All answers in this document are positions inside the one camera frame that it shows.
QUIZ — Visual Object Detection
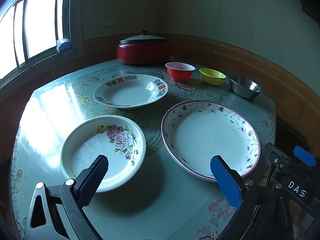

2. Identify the floral tablecloth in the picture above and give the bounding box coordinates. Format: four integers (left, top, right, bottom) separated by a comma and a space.
9, 59, 277, 240

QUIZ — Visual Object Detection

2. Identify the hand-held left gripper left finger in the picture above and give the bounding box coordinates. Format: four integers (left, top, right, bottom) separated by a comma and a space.
28, 154, 109, 240

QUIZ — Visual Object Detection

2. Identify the red plastic bowl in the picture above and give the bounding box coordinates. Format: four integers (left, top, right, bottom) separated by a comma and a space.
165, 62, 196, 82

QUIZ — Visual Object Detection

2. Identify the stainless steel bowl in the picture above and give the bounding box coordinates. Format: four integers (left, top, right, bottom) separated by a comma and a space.
228, 74, 263, 99

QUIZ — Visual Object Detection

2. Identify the large plate with purple rim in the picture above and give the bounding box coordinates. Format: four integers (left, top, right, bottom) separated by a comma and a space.
161, 100, 262, 183

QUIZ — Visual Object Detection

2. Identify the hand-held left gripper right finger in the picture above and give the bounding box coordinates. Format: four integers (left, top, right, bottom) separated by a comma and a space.
209, 155, 293, 240

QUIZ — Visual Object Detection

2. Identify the red pot with lid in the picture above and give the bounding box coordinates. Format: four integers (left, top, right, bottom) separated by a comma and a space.
117, 30, 171, 65

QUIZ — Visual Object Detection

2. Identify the small blue and white box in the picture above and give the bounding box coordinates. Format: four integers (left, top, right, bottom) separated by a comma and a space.
56, 39, 72, 53

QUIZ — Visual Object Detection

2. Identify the white plate with rose print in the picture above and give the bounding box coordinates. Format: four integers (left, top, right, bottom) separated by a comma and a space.
59, 115, 147, 193

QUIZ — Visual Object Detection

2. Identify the scalloped plate with red print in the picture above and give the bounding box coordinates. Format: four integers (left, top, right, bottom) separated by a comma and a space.
93, 74, 168, 110

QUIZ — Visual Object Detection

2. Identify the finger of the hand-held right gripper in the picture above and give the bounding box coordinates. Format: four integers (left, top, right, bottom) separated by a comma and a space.
293, 145, 319, 167
264, 142, 288, 178

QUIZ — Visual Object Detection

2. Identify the window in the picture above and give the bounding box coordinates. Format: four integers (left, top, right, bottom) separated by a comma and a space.
0, 0, 73, 80

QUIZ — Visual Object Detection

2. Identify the yellow plastic bowl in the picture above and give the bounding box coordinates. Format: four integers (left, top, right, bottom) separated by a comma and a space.
199, 68, 227, 86

